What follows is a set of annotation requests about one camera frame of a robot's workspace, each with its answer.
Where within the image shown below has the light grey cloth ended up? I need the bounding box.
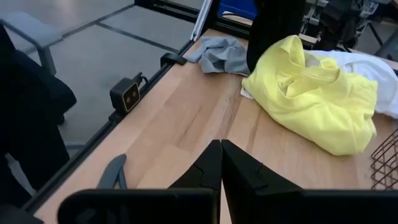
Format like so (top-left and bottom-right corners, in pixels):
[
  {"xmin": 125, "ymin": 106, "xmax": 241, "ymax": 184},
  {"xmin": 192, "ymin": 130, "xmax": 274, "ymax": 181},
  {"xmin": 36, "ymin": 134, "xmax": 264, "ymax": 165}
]
[{"xmin": 183, "ymin": 35, "xmax": 251, "ymax": 77}]

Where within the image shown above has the copper wire basket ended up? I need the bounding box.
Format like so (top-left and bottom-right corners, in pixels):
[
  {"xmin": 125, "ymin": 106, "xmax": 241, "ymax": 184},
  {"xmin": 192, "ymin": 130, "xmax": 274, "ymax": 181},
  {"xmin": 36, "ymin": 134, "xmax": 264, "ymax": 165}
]
[{"xmin": 369, "ymin": 128, "xmax": 398, "ymax": 190}]

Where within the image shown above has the white strip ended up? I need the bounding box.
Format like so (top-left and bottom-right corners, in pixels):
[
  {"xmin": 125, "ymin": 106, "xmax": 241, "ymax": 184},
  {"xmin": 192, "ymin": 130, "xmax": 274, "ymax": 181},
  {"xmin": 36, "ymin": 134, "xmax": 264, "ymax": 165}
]
[{"xmin": 190, "ymin": 0, "xmax": 213, "ymax": 42}]

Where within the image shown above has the large black cloth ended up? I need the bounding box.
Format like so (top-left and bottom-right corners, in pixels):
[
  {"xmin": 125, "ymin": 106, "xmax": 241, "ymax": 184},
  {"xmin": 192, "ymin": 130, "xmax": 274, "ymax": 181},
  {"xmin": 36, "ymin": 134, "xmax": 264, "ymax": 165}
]
[{"xmin": 247, "ymin": 0, "xmax": 307, "ymax": 73}]

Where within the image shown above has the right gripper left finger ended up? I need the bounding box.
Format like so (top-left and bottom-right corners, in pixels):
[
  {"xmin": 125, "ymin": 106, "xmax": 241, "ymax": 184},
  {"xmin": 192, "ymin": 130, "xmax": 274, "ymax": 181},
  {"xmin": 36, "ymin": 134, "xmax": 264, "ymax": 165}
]
[{"xmin": 57, "ymin": 139, "xmax": 223, "ymax": 224}]

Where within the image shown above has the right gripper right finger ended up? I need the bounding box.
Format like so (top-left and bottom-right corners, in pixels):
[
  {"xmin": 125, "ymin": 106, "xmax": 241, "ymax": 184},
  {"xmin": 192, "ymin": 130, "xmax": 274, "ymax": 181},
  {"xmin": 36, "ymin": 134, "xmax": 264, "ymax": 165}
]
[{"xmin": 221, "ymin": 139, "xmax": 398, "ymax": 224}]

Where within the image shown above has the black table-level camera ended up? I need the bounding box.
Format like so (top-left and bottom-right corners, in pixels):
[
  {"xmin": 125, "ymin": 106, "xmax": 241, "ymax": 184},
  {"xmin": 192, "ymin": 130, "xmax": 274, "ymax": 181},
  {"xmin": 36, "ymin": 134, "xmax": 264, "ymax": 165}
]
[{"xmin": 109, "ymin": 72, "xmax": 149, "ymax": 114}]

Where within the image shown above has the yellow cloth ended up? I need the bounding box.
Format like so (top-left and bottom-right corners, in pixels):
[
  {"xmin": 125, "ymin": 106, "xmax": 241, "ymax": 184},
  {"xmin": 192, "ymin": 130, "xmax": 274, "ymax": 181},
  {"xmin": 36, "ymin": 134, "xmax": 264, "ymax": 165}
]
[{"xmin": 241, "ymin": 34, "xmax": 379, "ymax": 156}]

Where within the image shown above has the black office chair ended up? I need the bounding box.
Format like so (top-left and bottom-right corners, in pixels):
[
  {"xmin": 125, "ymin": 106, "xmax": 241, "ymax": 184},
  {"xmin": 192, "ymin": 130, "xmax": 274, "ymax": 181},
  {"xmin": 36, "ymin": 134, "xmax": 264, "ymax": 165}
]
[{"xmin": 0, "ymin": 24, "xmax": 78, "ymax": 208}]

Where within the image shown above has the blue box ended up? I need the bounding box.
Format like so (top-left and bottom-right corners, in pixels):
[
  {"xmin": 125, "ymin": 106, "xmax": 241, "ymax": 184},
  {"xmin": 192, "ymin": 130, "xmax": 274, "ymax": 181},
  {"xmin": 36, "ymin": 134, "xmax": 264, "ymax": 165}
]
[{"xmin": 217, "ymin": 0, "xmax": 259, "ymax": 20}]

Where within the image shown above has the white cloth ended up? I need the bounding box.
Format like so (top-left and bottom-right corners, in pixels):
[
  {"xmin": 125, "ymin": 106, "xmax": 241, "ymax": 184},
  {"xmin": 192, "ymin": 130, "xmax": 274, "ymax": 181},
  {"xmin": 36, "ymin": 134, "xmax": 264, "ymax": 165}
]
[{"xmin": 306, "ymin": 49, "xmax": 398, "ymax": 121}]

